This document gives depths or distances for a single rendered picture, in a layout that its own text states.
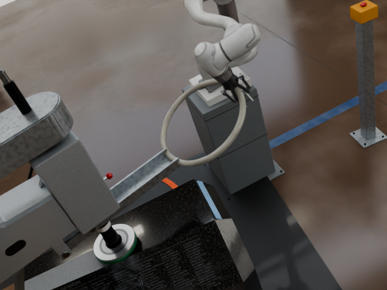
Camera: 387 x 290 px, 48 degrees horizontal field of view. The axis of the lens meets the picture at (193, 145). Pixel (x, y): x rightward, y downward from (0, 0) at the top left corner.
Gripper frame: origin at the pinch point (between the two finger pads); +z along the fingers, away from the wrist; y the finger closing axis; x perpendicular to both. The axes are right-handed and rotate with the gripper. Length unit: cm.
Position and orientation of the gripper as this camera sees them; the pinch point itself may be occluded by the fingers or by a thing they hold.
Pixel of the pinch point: (245, 99)
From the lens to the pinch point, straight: 217.0
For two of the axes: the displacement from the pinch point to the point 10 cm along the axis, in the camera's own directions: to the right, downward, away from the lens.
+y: -7.3, 6.7, 1.5
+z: 5.6, 4.6, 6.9
